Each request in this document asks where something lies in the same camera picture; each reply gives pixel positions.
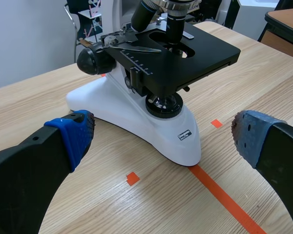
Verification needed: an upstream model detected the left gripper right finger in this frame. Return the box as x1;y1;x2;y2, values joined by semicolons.
231;110;293;234

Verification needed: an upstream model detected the white and black microscope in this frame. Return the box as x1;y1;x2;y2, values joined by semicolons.
65;0;242;168

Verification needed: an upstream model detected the brown desk with black edge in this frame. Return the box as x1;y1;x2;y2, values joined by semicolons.
257;7;293;61

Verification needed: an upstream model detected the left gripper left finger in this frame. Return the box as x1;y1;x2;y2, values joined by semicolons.
0;110;96;234

